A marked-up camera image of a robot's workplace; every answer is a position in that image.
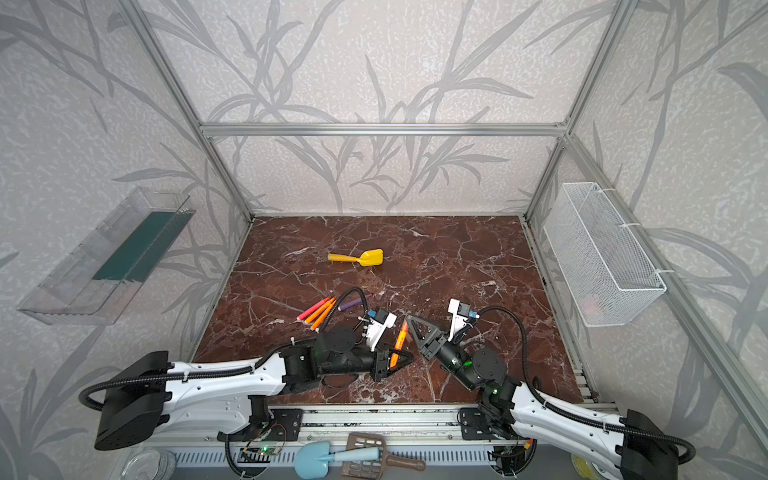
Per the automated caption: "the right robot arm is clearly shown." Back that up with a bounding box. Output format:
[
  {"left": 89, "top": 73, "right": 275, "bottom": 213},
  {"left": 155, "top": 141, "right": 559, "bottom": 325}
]
[{"left": 406, "top": 315, "right": 696, "bottom": 479}]

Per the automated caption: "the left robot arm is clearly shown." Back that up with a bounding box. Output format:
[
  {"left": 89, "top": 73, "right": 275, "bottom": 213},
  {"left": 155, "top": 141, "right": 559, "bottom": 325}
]
[{"left": 78, "top": 326, "right": 413, "bottom": 451}]

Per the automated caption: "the orange highlighter pen upper group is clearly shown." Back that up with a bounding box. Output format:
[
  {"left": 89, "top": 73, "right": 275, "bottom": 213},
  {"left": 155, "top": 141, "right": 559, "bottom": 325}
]
[{"left": 305, "top": 297, "right": 336, "bottom": 326}]

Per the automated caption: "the purple highlighter pen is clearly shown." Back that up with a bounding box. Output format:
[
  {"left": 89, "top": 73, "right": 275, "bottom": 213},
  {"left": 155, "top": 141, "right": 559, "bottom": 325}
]
[{"left": 338, "top": 298, "right": 362, "bottom": 312}]

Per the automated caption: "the pink highlighter pen upper group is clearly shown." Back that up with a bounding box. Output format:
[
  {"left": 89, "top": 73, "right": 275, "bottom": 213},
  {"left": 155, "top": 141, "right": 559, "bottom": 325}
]
[{"left": 297, "top": 297, "right": 331, "bottom": 321}]

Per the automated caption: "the yellow toy shovel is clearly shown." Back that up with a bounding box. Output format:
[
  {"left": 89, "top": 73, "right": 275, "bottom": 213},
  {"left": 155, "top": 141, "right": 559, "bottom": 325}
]
[{"left": 327, "top": 249, "right": 384, "bottom": 267}]

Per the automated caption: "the light blue toy shovel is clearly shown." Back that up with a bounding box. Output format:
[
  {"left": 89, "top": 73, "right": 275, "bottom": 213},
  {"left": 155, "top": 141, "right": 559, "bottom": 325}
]
[{"left": 293, "top": 442, "right": 381, "bottom": 480}]

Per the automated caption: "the brown toy spatula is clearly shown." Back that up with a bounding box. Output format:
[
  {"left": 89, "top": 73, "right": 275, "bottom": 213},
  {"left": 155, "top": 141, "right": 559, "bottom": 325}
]
[{"left": 336, "top": 432, "right": 426, "bottom": 479}]

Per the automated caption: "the yellow green tape roll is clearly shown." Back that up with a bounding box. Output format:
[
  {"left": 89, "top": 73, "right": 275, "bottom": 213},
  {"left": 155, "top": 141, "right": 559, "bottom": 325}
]
[{"left": 571, "top": 455, "right": 601, "bottom": 480}]

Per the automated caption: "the clear round lid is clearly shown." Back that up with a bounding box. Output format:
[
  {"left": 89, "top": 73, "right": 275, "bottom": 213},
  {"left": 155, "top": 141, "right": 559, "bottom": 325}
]
[{"left": 119, "top": 449, "right": 177, "bottom": 480}]

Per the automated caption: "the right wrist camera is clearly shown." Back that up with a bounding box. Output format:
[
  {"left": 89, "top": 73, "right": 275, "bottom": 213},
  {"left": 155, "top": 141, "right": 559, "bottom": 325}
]
[{"left": 448, "top": 298, "right": 479, "bottom": 344}]

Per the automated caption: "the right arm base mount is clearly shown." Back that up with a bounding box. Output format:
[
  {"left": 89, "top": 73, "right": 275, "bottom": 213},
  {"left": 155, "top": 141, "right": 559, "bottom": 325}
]
[{"left": 457, "top": 407, "right": 519, "bottom": 441}]

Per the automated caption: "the aluminium front rail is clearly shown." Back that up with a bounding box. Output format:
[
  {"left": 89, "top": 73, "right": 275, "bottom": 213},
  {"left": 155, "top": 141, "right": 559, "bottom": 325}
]
[{"left": 141, "top": 403, "right": 619, "bottom": 447}]

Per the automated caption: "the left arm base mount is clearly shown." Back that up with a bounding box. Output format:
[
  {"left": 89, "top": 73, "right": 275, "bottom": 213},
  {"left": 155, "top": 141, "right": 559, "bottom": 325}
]
[{"left": 217, "top": 395, "right": 304, "bottom": 442}]

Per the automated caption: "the white wire mesh basket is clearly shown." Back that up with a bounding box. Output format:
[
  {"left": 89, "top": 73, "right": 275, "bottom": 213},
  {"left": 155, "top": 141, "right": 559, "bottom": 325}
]
[{"left": 543, "top": 182, "right": 667, "bottom": 328}]

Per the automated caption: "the clear plastic wall bin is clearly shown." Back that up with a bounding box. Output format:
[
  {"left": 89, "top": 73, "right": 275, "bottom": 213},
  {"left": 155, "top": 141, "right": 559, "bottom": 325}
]
[{"left": 18, "top": 187, "right": 196, "bottom": 326}]

